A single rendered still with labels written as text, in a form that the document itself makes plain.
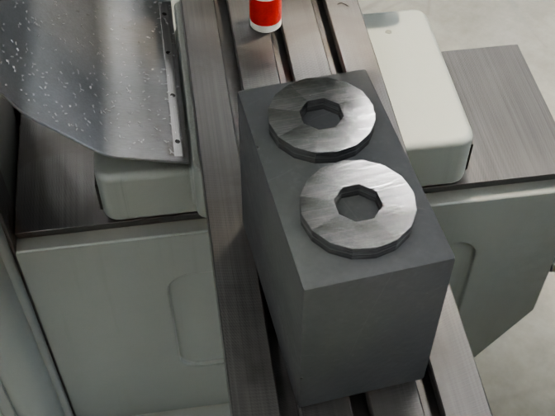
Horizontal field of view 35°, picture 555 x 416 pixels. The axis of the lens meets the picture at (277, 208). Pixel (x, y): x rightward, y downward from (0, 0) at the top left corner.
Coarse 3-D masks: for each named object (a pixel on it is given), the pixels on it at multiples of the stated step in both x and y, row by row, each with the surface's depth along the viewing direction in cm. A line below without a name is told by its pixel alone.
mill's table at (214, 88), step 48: (192, 0) 116; (240, 0) 116; (288, 0) 116; (336, 0) 116; (192, 48) 110; (240, 48) 110; (288, 48) 110; (336, 48) 112; (192, 96) 105; (384, 96) 105; (240, 192) 95; (240, 240) 91; (240, 288) 88; (240, 336) 84; (240, 384) 81; (288, 384) 84; (432, 384) 82; (480, 384) 81
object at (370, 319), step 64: (256, 128) 75; (320, 128) 75; (384, 128) 75; (256, 192) 78; (320, 192) 69; (384, 192) 69; (256, 256) 87; (320, 256) 67; (384, 256) 67; (448, 256) 67; (320, 320) 69; (384, 320) 71; (320, 384) 77; (384, 384) 80
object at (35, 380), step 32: (0, 96) 122; (0, 128) 119; (0, 160) 117; (0, 192) 113; (0, 224) 113; (0, 256) 115; (0, 288) 117; (0, 320) 121; (32, 320) 128; (0, 352) 126; (32, 352) 131; (0, 384) 131; (32, 384) 135
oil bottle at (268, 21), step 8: (256, 0) 108; (264, 0) 108; (272, 0) 108; (280, 0) 109; (256, 8) 109; (264, 8) 109; (272, 8) 109; (280, 8) 110; (256, 16) 110; (264, 16) 110; (272, 16) 110; (280, 16) 111; (256, 24) 111; (264, 24) 111; (272, 24) 111; (280, 24) 112; (264, 32) 112
